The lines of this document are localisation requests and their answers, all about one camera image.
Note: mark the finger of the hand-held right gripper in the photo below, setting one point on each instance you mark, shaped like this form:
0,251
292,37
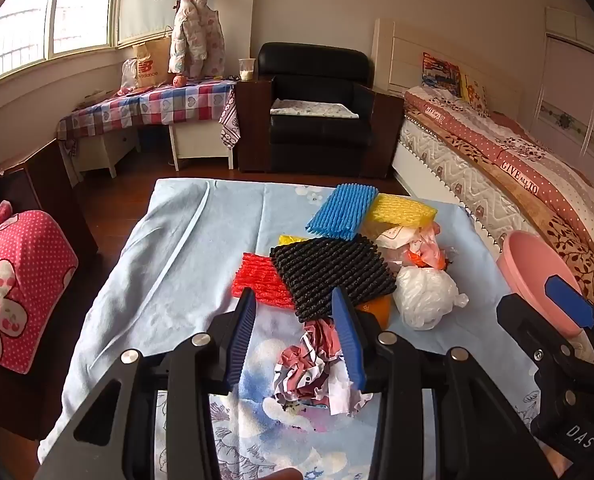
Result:
569,302
524,325

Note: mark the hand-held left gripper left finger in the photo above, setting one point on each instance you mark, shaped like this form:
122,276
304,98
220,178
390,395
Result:
242,342

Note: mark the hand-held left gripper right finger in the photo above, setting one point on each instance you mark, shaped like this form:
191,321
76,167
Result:
349,342

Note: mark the large orange peel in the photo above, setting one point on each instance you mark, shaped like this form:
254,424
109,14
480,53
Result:
374,312

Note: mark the printed paper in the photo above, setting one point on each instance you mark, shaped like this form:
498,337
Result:
307,365

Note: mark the pink plastic basin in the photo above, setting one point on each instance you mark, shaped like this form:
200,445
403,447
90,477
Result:
527,260

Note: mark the red foam fruit net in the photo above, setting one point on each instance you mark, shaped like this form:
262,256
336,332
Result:
259,280

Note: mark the black foam fruit net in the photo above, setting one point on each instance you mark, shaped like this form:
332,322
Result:
327,275

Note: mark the yellow plastic bag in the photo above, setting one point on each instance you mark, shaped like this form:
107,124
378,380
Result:
292,239

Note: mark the white orange-printed plastic bag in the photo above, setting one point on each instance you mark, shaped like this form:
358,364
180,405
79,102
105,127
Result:
402,240

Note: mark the blue foam fruit net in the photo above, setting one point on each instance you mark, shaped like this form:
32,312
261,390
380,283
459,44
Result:
339,210

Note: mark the yellow foam fruit net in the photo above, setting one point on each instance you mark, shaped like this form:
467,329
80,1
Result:
402,210

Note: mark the light blue floral tablecloth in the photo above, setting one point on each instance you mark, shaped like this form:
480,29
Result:
177,260

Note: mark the pink patterned quilt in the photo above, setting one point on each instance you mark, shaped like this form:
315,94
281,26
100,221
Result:
527,160

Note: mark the white wooden bed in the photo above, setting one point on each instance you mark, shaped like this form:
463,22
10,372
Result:
427,160

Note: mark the white sliding wardrobe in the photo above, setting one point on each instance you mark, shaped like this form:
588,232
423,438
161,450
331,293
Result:
577,85

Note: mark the pink polka dot cushion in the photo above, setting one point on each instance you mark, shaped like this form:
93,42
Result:
32,270

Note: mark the yellow floral pillow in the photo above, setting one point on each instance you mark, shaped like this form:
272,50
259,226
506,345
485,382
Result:
474,92

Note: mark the white floral seat cushion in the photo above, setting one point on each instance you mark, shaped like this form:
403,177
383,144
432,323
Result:
312,109

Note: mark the black leather armchair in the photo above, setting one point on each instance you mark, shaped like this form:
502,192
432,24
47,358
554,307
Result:
312,65
52,180

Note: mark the plaid heart tablecloth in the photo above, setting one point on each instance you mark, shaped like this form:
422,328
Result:
152,105

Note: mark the colourful printed pillow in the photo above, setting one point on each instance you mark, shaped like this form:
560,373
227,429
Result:
439,74

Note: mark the red apple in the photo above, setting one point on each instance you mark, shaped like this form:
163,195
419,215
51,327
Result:
181,81

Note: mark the clear plastic cup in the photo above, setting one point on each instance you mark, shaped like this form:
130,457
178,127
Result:
247,71

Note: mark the white thin plastic bag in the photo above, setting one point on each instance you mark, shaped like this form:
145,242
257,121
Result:
128,74

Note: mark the brown paper shopping bag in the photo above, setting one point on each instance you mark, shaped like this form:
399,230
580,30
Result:
152,65

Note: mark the floral puffer jacket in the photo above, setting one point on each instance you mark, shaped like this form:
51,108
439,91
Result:
197,25

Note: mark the white roller blind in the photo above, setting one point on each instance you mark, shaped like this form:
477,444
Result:
142,5

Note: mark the window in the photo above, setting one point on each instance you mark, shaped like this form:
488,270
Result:
42,15

